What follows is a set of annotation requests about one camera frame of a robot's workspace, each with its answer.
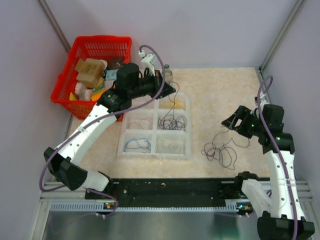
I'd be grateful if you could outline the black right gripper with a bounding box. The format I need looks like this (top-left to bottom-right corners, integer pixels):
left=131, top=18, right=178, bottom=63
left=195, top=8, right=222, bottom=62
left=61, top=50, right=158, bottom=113
left=221, top=105, right=266, bottom=138

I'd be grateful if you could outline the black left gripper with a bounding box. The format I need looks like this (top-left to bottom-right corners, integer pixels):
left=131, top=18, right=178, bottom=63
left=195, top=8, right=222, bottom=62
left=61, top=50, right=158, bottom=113
left=128, top=69, right=175, bottom=100

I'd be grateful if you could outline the pink wire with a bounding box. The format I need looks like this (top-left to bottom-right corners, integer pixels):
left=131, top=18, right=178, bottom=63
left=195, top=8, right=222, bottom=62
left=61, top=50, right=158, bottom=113
left=127, top=117, right=153, bottom=130

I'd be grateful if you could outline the purple wire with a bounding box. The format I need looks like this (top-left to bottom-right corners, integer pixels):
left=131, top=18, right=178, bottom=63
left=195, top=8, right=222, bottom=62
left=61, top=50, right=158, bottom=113
left=157, top=81, right=188, bottom=131

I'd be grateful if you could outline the wire pile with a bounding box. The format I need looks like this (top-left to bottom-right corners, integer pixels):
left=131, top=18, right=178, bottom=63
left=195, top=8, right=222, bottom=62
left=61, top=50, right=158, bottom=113
left=201, top=126, right=251, bottom=171

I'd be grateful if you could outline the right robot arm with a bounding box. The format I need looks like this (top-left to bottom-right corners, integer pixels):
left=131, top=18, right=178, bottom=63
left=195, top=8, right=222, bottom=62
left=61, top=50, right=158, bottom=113
left=221, top=104, right=315, bottom=240

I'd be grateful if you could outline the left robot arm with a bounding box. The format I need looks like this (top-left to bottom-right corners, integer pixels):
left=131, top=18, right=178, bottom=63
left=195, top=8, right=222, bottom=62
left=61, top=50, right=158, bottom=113
left=44, top=63, right=176, bottom=199

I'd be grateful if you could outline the clear glass bottle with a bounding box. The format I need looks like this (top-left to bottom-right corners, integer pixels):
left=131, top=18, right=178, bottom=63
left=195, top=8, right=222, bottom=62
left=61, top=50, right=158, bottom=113
left=162, top=64, right=173, bottom=85

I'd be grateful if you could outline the teal box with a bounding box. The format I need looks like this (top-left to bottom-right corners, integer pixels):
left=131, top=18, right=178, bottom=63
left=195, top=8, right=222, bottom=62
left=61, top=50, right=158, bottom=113
left=105, top=69, right=118, bottom=81

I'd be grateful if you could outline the white compartment organizer tray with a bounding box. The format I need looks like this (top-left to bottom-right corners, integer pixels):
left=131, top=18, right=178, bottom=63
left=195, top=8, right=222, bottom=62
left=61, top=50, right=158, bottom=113
left=117, top=93, right=192, bottom=160

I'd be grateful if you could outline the orange carton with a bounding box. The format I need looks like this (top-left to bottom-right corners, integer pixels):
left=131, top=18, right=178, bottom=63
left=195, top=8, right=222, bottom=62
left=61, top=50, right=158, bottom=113
left=91, top=89, right=106, bottom=102

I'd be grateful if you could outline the red plastic basket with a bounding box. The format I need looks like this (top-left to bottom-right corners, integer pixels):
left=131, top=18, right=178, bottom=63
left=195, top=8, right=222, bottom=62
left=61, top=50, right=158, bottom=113
left=50, top=35, right=132, bottom=120

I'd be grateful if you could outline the brown cardboard box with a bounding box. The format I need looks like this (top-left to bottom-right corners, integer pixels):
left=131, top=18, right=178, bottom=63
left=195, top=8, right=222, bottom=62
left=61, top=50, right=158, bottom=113
left=74, top=58, right=105, bottom=77

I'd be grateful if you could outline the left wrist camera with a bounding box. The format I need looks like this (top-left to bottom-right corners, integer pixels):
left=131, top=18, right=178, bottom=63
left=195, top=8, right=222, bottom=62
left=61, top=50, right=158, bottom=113
left=138, top=50, right=157, bottom=76

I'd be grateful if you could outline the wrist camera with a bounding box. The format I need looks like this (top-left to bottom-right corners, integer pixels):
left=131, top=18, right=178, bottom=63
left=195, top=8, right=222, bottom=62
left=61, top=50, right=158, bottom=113
left=138, top=50, right=157, bottom=76
left=252, top=93, right=269, bottom=115

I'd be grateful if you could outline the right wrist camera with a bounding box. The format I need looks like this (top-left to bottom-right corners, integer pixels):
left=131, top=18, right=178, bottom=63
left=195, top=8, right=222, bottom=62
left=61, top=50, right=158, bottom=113
left=252, top=93, right=269, bottom=115

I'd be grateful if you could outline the yellow wire in tray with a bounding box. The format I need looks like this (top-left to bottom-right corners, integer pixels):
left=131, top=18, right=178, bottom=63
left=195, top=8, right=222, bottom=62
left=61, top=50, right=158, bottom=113
left=162, top=99, right=185, bottom=110

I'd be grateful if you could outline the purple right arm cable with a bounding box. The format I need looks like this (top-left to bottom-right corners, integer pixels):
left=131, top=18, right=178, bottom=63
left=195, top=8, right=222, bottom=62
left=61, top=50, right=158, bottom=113
left=257, top=76, right=300, bottom=240

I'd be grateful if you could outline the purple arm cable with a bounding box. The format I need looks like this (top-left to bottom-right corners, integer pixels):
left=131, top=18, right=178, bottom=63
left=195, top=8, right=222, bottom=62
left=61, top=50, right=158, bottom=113
left=257, top=76, right=300, bottom=240
left=39, top=44, right=166, bottom=216

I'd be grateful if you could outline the blue wire in tray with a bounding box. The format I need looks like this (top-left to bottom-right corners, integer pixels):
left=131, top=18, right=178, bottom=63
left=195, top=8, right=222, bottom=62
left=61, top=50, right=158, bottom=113
left=123, top=138, right=152, bottom=153

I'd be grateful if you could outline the grey wire in tray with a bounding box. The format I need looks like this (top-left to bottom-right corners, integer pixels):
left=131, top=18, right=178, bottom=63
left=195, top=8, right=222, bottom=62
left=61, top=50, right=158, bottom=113
left=157, top=138, right=187, bottom=154

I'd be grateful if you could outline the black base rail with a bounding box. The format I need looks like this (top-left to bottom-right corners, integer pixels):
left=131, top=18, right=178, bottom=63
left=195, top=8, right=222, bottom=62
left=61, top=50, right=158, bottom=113
left=84, top=177, right=276, bottom=208

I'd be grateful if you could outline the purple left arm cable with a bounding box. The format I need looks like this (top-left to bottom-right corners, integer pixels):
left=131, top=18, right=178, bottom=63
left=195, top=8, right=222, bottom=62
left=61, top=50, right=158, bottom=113
left=39, top=44, right=166, bottom=216

